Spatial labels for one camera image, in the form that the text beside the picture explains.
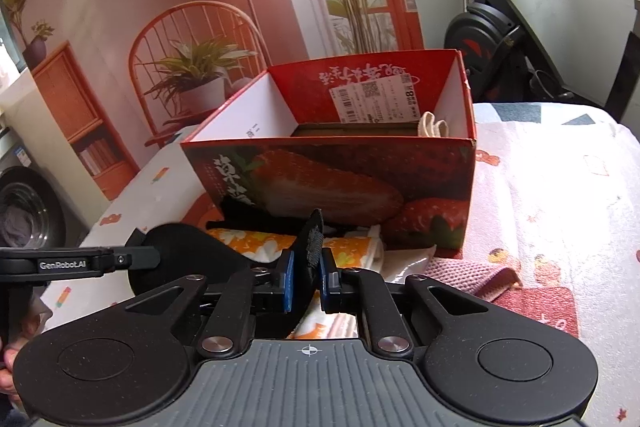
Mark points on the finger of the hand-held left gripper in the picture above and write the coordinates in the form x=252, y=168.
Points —
x=135, y=259

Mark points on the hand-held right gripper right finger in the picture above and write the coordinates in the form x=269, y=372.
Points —
x=328, y=281

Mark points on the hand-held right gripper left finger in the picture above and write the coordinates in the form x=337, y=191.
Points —
x=286, y=279

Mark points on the strawberry printed cardboard box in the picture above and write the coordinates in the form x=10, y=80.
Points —
x=350, y=187

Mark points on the person's left hand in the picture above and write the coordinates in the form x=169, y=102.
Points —
x=27, y=324

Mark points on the orange flower printed towel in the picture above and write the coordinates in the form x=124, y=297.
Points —
x=350, y=253

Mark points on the washing machine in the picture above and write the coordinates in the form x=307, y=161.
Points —
x=30, y=207

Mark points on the white cloth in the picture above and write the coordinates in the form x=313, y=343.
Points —
x=402, y=263

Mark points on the pink knitted cloth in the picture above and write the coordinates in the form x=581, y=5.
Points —
x=475, y=274

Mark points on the cream cloth glove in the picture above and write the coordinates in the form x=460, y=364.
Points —
x=433, y=125

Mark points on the black exercise bike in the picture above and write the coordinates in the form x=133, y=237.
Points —
x=480, y=27

